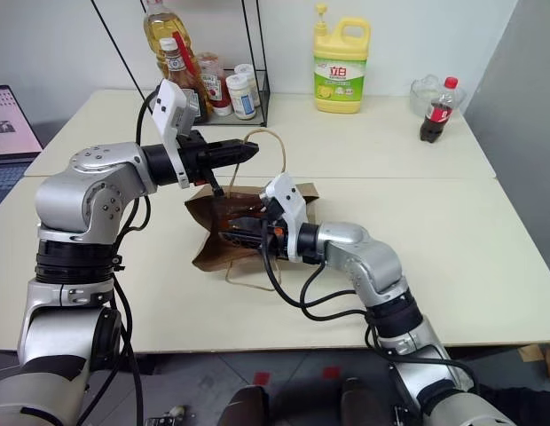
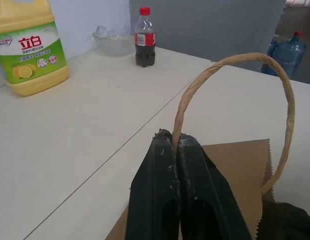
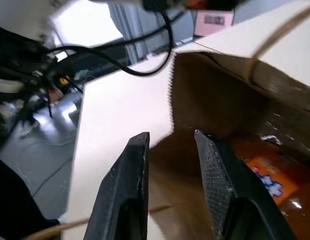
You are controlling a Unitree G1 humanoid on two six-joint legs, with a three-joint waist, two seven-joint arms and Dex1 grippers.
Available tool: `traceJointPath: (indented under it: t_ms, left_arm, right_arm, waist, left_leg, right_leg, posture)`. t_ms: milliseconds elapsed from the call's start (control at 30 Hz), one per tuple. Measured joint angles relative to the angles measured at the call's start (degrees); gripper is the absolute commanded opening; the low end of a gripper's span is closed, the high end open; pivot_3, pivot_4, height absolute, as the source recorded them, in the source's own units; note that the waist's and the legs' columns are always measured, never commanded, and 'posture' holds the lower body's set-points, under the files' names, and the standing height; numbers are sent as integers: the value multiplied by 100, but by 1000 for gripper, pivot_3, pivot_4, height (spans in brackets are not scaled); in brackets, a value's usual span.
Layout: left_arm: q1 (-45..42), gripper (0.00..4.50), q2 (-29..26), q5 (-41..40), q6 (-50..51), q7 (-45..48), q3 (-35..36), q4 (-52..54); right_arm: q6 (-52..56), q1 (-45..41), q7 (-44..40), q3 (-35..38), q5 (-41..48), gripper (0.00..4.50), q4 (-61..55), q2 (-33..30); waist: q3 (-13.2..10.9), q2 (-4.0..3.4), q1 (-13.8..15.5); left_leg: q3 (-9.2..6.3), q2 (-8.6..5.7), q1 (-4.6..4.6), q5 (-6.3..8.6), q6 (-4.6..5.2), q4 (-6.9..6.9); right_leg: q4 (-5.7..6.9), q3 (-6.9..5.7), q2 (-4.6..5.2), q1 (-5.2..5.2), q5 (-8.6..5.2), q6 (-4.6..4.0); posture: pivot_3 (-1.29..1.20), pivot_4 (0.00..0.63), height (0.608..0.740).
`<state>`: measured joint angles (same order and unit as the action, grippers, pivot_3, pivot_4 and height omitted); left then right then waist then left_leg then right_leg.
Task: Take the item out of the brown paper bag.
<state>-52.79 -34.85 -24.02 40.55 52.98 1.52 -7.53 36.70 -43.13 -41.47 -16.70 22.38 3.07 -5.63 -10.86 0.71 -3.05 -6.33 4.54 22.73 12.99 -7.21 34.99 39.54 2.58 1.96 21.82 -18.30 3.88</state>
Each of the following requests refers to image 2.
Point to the blue water cooler jug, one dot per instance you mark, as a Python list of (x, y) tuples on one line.
[(287, 53)]

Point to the yellow dish detergent jug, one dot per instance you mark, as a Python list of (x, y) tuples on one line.
[(30, 55)]

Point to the clear glass bowl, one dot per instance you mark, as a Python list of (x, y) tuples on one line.
[(115, 43)]

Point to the grey partition panel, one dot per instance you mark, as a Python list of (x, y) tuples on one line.
[(207, 30)]

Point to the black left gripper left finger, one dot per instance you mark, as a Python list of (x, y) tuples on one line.
[(152, 200)]

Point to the small cola bottle red cap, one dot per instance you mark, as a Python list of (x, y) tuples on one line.
[(145, 42)]

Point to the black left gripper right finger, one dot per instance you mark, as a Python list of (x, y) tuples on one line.
[(207, 205)]

